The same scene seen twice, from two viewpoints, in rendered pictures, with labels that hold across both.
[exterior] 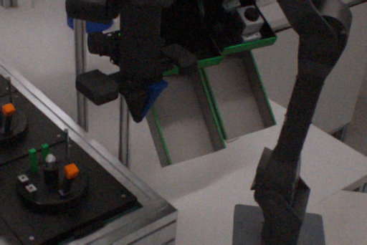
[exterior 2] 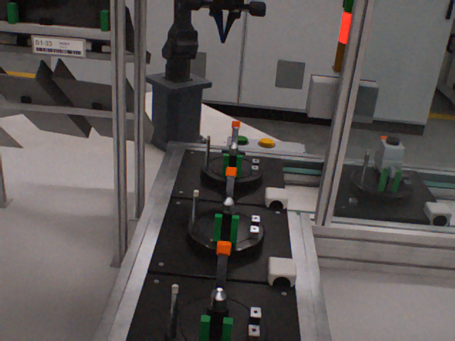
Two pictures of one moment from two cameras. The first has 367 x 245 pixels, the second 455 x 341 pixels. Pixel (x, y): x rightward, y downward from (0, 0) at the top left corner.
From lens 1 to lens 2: 1.89 m
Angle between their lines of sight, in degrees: 109
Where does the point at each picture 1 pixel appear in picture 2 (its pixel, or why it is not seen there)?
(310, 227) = (157, 75)
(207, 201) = (107, 180)
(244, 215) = (176, 86)
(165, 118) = not seen: hidden behind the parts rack
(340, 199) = (37, 146)
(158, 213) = (183, 144)
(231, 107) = (54, 121)
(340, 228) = (70, 141)
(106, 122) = (57, 274)
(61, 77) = not seen: outside the picture
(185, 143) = not seen: hidden behind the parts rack
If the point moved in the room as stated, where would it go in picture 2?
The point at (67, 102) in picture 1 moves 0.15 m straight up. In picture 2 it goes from (47, 330) to (39, 256)
